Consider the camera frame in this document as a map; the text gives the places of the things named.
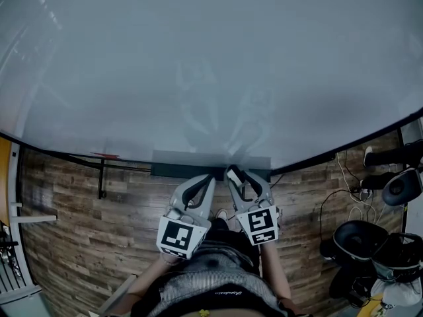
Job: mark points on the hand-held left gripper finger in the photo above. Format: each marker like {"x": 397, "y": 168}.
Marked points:
{"x": 209, "y": 200}
{"x": 178, "y": 197}

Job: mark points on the white slatted rack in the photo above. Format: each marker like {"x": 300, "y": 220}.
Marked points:
{"x": 10, "y": 276}

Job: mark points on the round wooden table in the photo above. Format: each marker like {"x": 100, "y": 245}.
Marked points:
{"x": 375, "y": 307}

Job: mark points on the white eraser block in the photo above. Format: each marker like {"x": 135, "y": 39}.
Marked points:
{"x": 235, "y": 177}

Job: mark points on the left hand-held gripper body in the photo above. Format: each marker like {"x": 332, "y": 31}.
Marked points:
{"x": 180, "y": 236}

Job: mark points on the large white whiteboard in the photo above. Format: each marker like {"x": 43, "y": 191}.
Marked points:
{"x": 198, "y": 61}

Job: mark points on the wooden table with white frame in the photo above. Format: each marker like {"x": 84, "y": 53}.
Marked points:
{"x": 5, "y": 177}

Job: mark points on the yellow flower charm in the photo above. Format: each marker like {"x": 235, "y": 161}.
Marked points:
{"x": 204, "y": 313}

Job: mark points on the person's left forearm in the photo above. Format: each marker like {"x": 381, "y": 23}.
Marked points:
{"x": 155, "y": 272}

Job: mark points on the person's white shoe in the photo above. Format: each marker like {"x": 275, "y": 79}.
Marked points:
{"x": 221, "y": 214}

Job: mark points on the person's grey knit top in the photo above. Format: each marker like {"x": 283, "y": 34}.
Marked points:
{"x": 205, "y": 286}

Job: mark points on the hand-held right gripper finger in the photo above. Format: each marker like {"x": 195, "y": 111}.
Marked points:
{"x": 233, "y": 193}
{"x": 262, "y": 190}

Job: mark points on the person's right forearm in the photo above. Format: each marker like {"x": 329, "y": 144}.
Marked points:
{"x": 274, "y": 269}

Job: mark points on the person's dark trousers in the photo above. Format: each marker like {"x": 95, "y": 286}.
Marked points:
{"x": 228, "y": 230}

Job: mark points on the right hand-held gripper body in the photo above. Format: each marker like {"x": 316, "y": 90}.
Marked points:
{"x": 259, "y": 223}

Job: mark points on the white power strip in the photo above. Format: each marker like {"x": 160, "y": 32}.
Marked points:
{"x": 365, "y": 194}

